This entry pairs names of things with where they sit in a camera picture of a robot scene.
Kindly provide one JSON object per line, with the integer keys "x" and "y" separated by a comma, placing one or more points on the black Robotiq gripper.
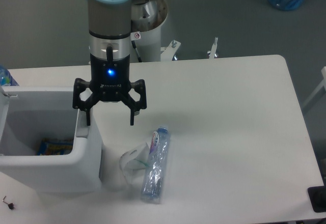
{"x": 110, "y": 79}

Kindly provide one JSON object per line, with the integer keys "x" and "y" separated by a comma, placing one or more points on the white push-lid trash can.
{"x": 31, "y": 114}

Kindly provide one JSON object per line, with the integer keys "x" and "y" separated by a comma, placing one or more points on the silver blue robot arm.
{"x": 110, "y": 29}

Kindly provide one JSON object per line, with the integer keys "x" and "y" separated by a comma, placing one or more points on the crumpled white plastic wrapper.
{"x": 132, "y": 166}

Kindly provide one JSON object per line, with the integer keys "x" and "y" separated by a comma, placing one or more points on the colourful snack packet in bin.
{"x": 53, "y": 146}

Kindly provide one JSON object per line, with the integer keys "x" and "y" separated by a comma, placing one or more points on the clear plastic water bottle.
{"x": 156, "y": 165}

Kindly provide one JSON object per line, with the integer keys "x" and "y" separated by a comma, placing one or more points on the blue water bottle at edge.
{"x": 6, "y": 78}

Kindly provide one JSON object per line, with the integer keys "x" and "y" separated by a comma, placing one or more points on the small black metal clip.
{"x": 10, "y": 205}

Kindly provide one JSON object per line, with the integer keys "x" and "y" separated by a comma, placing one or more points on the black device at table edge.
{"x": 317, "y": 198}

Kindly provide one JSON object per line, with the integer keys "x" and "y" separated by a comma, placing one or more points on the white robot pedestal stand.
{"x": 145, "y": 44}

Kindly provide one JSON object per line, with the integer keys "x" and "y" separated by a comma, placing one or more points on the white frame at right edge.
{"x": 316, "y": 94}

